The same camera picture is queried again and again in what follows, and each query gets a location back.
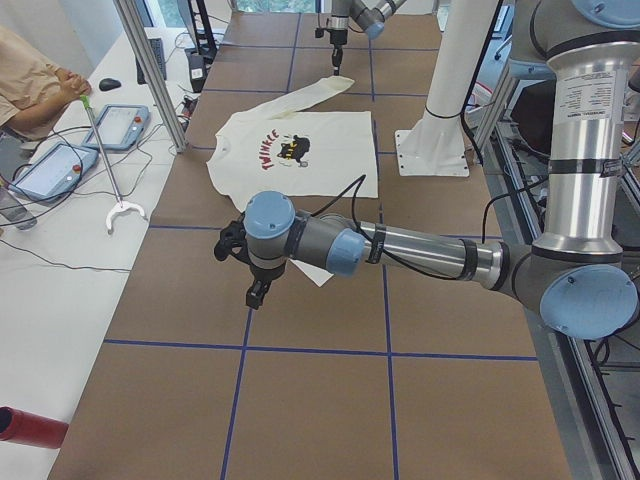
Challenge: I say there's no cream long-sleeve cat shirt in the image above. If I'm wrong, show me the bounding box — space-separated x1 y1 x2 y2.
207 76 378 276

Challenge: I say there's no black keyboard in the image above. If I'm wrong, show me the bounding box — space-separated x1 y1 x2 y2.
135 38 167 85

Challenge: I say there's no white reacher grabber stick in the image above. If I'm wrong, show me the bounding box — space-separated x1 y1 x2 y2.
80 95 147 235

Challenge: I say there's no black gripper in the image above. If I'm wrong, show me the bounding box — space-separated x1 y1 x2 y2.
245 263 285 310
331 45 343 76

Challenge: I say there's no aluminium frame post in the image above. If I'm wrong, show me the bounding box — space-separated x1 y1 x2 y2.
113 0 187 153

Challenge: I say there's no black computer mouse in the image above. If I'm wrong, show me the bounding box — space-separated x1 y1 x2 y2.
98 78 122 92

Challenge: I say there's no far blue teach pendant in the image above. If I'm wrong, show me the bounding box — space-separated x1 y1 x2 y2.
92 104 150 152

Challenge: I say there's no white mounting pillar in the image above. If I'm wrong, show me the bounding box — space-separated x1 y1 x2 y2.
425 0 502 120

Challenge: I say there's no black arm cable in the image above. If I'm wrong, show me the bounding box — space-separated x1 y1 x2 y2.
309 173 481 281

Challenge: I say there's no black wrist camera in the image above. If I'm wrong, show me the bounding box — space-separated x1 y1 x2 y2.
213 220 249 264

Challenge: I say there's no seated person beige shirt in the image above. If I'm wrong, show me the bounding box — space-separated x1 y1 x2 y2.
1 27 92 140

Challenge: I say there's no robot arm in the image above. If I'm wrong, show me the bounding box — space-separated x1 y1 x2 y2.
248 1 535 357
315 0 405 76

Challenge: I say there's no blue teach pendant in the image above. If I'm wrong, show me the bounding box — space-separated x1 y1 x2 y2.
9 142 98 202
92 104 150 152

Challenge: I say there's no white pillar base plate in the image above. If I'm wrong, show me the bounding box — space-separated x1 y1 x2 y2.
394 115 469 177

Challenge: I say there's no near blue teach pendant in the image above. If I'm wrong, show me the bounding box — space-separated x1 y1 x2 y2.
9 142 98 202

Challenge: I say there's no black power adapter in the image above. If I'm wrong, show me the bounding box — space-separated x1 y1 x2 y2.
187 52 207 93

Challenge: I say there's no red cylinder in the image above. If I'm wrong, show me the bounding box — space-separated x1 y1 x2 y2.
1 406 69 449

